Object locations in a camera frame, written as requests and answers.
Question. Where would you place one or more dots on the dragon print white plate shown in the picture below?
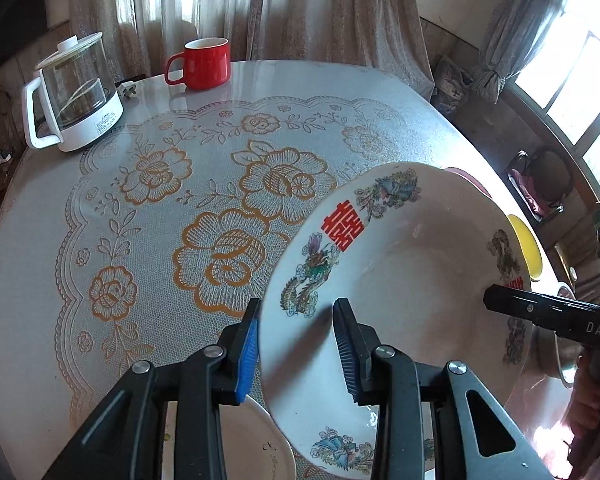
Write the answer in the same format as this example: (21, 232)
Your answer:
(420, 270)

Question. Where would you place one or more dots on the window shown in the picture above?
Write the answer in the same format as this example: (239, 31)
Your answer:
(575, 70)

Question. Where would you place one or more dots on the white power plug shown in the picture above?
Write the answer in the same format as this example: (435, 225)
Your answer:
(129, 91)

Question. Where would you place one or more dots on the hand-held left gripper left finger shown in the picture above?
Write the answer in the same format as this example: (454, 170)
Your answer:
(245, 360)

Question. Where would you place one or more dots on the red mug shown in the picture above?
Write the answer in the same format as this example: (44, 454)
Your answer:
(205, 65)

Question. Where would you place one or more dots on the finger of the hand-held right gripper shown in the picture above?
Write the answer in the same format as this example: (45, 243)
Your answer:
(520, 302)

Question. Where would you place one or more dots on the printed plastic bag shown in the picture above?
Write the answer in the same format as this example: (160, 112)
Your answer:
(450, 85)

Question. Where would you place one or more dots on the gold floral lace tablecloth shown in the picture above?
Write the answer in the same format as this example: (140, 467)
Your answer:
(180, 210)

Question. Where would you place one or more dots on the yellow bowl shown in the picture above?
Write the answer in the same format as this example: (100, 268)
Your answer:
(526, 247)

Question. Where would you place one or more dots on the beige lace curtain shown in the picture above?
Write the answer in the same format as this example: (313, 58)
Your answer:
(280, 10)

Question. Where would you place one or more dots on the glass kettle with white base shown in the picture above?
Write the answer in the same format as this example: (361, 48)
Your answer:
(80, 105)

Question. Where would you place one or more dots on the red bowl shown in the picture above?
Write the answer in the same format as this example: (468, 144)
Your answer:
(467, 180)

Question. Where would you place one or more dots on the dark wooden chair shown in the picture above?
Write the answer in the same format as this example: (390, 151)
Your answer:
(537, 185)

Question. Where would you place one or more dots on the tied beige window curtain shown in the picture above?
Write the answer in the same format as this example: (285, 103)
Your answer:
(520, 25)

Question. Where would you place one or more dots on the person's right hand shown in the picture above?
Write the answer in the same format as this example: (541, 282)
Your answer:
(592, 405)

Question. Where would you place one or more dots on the stainless steel basin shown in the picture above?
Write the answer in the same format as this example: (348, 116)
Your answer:
(562, 360)

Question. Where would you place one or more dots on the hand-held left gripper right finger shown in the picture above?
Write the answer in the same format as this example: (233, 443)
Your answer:
(344, 355)

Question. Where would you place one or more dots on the plain white plate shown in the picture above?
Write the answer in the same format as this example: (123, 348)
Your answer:
(250, 440)

